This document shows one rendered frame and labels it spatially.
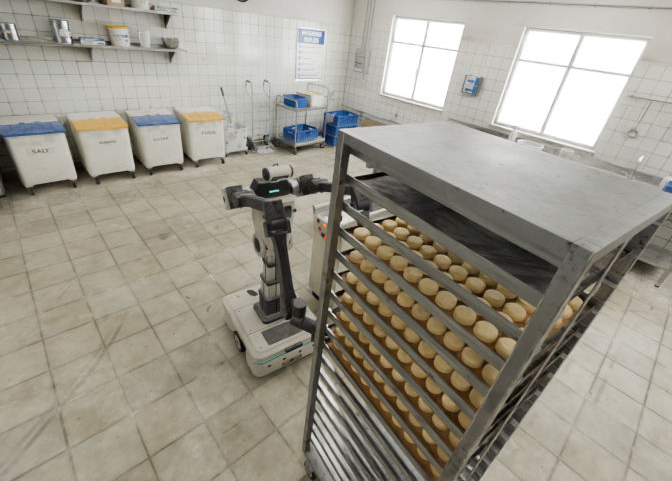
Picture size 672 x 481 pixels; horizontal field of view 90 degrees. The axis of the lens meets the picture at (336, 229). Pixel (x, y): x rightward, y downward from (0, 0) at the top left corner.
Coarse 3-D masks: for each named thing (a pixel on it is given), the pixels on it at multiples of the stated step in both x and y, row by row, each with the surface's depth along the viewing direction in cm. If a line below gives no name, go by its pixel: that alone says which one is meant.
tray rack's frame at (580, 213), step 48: (384, 144) 83; (432, 144) 88; (480, 144) 93; (480, 192) 62; (528, 192) 65; (576, 192) 68; (624, 192) 72; (576, 240) 50; (624, 240) 57; (576, 288) 53; (528, 336) 59; (528, 384) 86; (336, 432) 184; (384, 432) 187; (480, 432) 73
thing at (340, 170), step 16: (336, 144) 93; (336, 160) 94; (336, 176) 96; (336, 192) 98; (336, 208) 101; (336, 224) 104; (336, 240) 108; (320, 288) 119; (320, 304) 122; (320, 320) 125; (320, 336) 130; (320, 352) 135; (320, 368) 142; (304, 432) 168; (304, 448) 173
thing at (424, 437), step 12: (336, 336) 128; (348, 348) 124; (360, 360) 120; (372, 372) 117; (384, 384) 113; (384, 396) 109; (396, 408) 106; (408, 420) 103; (420, 432) 101; (432, 444) 98; (444, 456) 94
